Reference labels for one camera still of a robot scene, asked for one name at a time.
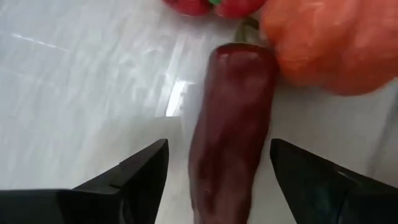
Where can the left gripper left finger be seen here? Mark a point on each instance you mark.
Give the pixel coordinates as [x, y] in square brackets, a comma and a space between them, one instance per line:
[124, 199]

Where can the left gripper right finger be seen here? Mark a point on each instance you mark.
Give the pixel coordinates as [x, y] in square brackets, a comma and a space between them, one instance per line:
[311, 196]

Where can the dark red chili pepper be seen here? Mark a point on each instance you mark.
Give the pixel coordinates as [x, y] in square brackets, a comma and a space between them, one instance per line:
[230, 140]

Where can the orange bell pepper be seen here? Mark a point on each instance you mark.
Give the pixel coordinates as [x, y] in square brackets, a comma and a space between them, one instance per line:
[326, 46]

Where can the red bell pepper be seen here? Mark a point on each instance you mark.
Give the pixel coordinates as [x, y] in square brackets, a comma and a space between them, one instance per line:
[192, 6]

